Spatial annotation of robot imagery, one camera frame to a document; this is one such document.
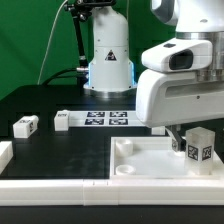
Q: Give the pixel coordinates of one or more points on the white square tabletop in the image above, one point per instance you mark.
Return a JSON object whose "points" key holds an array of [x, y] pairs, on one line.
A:
{"points": [[153, 158]]}

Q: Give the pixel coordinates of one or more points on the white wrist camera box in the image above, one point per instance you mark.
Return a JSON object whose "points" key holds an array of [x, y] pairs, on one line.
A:
{"points": [[178, 55]]}

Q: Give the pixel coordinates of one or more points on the white sheet with tags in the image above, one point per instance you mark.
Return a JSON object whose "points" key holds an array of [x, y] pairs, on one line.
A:
{"points": [[103, 119]]}

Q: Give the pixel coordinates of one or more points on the white left fence piece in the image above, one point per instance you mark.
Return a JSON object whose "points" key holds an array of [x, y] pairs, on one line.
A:
{"points": [[6, 154]]}

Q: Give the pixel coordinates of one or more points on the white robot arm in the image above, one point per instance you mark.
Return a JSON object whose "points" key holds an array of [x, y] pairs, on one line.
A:
{"points": [[111, 71]]}

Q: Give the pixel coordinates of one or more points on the white front fence rail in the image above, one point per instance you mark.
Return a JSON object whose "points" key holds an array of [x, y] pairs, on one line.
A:
{"points": [[111, 192]]}

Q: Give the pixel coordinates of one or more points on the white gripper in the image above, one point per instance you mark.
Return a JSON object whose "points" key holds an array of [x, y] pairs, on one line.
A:
{"points": [[177, 98]]}

